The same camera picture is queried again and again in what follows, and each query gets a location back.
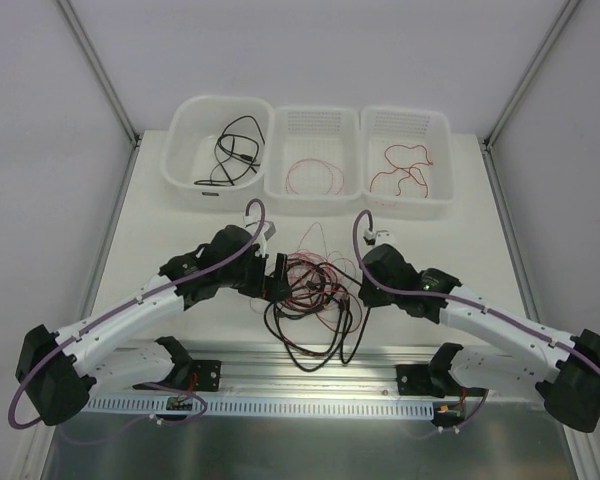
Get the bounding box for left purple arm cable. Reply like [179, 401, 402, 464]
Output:
[8, 198, 267, 431]

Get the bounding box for middle white perforated basket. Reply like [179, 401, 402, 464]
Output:
[264, 105, 361, 216]

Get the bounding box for aluminium mounting rail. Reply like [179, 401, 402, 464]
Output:
[87, 339, 579, 401]

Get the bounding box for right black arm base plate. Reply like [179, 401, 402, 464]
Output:
[395, 364, 432, 396]

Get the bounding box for right aluminium frame post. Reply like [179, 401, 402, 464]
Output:
[483, 0, 584, 152]

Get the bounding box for black and red cables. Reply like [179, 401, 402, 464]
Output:
[247, 222, 376, 372]

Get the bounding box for white slotted cable duct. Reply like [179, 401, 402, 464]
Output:
[84, 394, 434, 421]

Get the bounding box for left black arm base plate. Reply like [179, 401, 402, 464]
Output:
[189, 360, 222, 392]

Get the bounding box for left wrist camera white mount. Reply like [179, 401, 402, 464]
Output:
[243, 215, 276, 258]

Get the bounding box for aluminium frame post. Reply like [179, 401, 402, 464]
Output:
[53, 0, 141, 146]
[483, 0, 584, 152]

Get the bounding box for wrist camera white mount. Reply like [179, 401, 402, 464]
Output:
[243, 215, 276, 258]
[363, 229, 396, 248]

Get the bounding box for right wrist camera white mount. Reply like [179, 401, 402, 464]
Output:
[363, 229, 396, 248]

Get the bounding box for right white perforated basket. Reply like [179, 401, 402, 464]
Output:
[360, 105, 455, 220]

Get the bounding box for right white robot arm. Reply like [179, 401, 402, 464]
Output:
[357, 244, 600, 433]

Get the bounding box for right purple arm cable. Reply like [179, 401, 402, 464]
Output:
[353, 209, 600, 416]

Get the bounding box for long black usb cable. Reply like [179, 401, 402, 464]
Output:
[193, 115, 265, 187]

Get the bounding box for thin red wire loop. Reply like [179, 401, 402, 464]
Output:
[284, 157, 346, 197]

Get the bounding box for solid white plastic bin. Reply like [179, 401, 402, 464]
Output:
[160, 95, 273, 212]

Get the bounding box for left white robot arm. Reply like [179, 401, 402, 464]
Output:
[8, 221, 291, 429]

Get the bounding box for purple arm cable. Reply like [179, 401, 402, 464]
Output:
[353, 209, 600, 416]
[8, 198, 267, 431]

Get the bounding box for left aluminium frame post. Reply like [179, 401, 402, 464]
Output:
[53, 0, 141, 146]

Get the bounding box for white perforated basket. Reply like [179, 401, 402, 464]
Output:
[264, 105, 361, 216]
[360, 105, 455, 220]

